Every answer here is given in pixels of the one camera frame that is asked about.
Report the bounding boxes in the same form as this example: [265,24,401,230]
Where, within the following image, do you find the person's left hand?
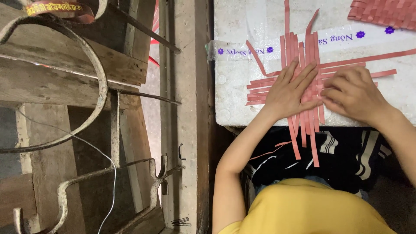
[263,58,323,123]

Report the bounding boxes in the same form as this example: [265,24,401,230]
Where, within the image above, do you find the person's right hand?
[320,66,394,127]

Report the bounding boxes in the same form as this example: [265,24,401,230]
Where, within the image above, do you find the half-woven pink strip weave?
[245,0,416,168]

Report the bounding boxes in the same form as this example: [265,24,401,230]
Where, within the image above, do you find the clear tape with purple print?
[205,23,416,63]

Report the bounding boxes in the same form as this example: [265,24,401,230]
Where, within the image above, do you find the black cloth with white stripes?
[242,126,395,195]

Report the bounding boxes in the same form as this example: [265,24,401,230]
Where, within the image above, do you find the loose thin pink strip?
[250,140,293,161]

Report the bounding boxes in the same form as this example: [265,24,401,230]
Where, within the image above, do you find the white foam box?
[213,0,416,128]

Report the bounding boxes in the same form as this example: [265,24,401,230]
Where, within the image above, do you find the finished pink woven mat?
[347,0,416,32]

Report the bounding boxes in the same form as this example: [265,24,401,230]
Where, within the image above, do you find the person's yellow shirt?
[217,177,398,234]

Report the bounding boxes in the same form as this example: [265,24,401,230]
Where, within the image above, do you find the red plastic object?
[148,0,160,68]

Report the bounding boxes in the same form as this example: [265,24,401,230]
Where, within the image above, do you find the black hair pins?
[170,217,192,227]

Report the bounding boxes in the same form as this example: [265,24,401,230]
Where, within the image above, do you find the rusty iron window grille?
[0,0,186,234]

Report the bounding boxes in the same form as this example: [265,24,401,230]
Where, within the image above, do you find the red ribbon with yellow print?
[25,0,95,24]

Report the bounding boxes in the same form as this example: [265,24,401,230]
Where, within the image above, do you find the weathered wooden planks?
[0,0,166,234]

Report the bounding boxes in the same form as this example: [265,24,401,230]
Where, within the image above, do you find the grey concrete post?
[159,0,216,234]

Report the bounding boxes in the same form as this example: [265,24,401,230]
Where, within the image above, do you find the thin white wire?
[16,109,117,234]

